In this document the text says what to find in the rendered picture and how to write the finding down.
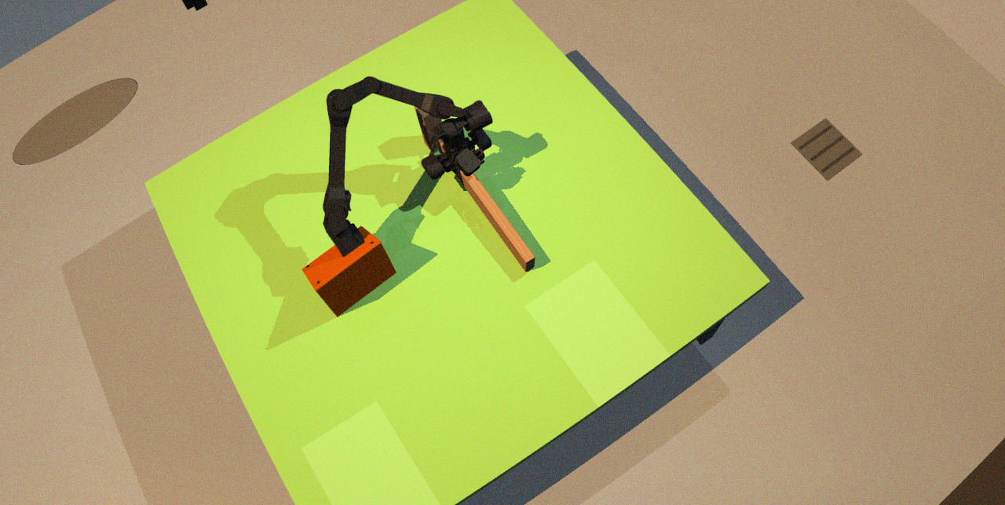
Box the wooden post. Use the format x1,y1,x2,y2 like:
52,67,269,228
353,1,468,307
414,107,442,153

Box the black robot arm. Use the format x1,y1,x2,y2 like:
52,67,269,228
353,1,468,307
323,76,493,257

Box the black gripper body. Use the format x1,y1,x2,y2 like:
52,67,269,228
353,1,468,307
422,129,492,180

